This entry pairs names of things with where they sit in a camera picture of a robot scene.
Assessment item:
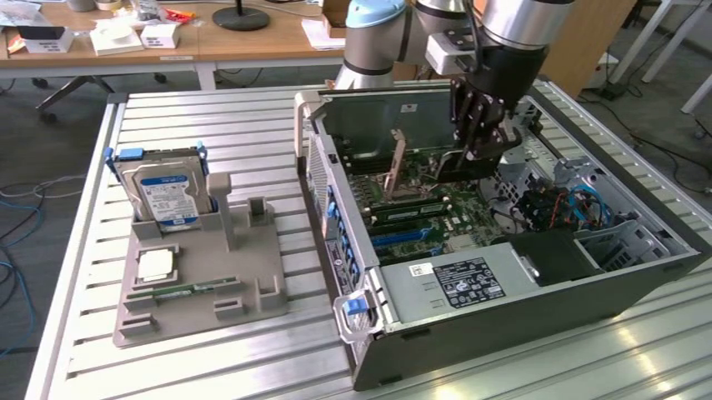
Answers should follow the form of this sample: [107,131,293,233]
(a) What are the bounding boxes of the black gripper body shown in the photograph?
[472,41,551,108]

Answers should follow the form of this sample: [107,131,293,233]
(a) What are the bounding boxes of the metal drive cage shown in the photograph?
[489,93,563,197]

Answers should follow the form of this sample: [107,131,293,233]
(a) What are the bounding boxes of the metal socket cover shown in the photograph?
[409,160,446,197]

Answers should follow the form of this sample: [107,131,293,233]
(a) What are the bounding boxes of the wooden cabinet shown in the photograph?
[533,0,639,99]

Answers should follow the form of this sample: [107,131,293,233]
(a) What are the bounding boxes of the CPU socket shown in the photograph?
[369,170,425,205]

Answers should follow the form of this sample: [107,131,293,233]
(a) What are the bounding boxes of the white papers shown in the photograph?
[302,18,350,52]

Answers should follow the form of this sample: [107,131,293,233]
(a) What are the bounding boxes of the blue expansion slot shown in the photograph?
[369,227,436,248]

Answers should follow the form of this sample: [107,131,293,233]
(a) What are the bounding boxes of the brown cardboard box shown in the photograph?
[321,0,357,39]

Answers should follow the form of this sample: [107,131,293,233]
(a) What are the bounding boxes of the metal disk bay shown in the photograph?
[572,219,672,272]

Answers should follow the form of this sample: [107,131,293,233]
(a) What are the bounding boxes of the black power supply label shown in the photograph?
[432,257,507,310]

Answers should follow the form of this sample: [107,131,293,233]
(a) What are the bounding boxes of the grey power supply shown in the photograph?
[364,241,543,334]

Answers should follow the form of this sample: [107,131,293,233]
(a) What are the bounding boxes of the black lamp base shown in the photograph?
[211,0,271,32]

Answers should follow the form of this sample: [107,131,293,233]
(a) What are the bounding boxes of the dark grey PC case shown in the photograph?
[293,74,703,393]

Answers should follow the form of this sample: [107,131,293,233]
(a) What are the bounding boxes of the blue case latch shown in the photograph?
[344,296,376,318]

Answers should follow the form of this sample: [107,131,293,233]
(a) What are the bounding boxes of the hard disk blue carrier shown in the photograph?
[103,141,217,229]

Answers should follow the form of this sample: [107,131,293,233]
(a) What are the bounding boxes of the white carton box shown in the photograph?
[139,23,183,50]

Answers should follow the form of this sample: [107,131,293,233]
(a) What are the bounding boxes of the grey parts rack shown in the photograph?
[114,171,290,349]

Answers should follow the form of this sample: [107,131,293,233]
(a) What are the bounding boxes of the white printed part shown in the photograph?
[90,21,145,57]

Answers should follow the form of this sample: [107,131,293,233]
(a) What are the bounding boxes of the silver CPU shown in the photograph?
[137,249,179,282]

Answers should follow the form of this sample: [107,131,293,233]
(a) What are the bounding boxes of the green RAM stick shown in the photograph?
[126,277,238,300]

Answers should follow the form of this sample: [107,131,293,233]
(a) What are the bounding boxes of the wooden desk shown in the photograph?
[0,0,350,91]

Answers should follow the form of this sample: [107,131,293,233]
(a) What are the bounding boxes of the black chair base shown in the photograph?
[34,73,169,123]

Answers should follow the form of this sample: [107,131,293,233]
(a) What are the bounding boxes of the black and white box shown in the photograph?
[15,25,76,54]

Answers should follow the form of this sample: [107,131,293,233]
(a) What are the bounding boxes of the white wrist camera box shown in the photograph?
[425,31,476,77]

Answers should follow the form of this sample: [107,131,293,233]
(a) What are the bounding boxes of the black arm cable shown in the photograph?
[464,0,489,74]

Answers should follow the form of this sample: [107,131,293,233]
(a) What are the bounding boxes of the orange wire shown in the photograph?
[549,189,575,228]

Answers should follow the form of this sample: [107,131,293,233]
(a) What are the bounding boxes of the white table frame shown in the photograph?
[609,0,712,84]

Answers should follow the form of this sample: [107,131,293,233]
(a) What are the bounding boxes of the blue wire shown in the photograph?
[569,182,615,231]

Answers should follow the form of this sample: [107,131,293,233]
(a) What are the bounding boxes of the blue floor cable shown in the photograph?
[0,199,43,358]

